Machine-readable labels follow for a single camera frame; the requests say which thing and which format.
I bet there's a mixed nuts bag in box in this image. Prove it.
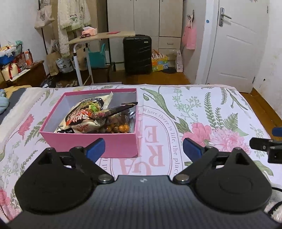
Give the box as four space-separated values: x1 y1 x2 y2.
93 108 136 134

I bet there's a pink hanging bag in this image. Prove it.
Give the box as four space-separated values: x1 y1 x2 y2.
182 15 197 50

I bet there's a beige instant noodle bag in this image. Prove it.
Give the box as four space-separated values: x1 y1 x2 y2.
55 92 113 134

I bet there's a brown paper bag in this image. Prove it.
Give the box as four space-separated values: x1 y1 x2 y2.
46 40 61 76

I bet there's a colourful cardboard box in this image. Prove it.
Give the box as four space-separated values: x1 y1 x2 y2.
151 50 169 72

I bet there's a pink cardboard box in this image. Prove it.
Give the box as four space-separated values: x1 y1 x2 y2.
40 88 139 158

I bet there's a teal bag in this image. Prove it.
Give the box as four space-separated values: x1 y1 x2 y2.
88 44 106 69

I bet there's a floral bed sheet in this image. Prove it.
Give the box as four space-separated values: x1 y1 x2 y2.
1 84 281 222

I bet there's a wooden side table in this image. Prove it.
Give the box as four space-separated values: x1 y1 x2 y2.
66 30 136 86

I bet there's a black suitcase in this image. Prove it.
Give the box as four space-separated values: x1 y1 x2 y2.
123 34 152 76

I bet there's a wooden nightstand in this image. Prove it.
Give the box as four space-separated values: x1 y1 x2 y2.
1 61 47 89

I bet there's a white door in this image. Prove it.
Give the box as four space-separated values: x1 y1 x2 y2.
207 0 270 92

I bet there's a white wardrobe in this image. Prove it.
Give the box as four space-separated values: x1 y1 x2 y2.
106 0 184 71

